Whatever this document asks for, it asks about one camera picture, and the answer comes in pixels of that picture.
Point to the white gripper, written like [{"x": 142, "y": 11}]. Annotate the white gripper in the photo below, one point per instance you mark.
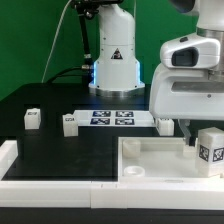
[{"x": 185, "y": 94}]

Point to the white square tabletop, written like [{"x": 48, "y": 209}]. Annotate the white square tabletop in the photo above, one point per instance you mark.
[{"x": 157, "y": 158}]

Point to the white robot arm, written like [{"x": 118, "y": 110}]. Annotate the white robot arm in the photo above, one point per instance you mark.
[{"x": 116, "y": 71}]

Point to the white U-shaped obstacle fence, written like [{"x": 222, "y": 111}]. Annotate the white U-shaped obstacle fence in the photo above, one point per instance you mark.
[{"x": 205, "y": 194}]

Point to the white marker base plate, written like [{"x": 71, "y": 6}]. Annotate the white marker base plate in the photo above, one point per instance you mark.
[{"x": 114, "y": 118}]

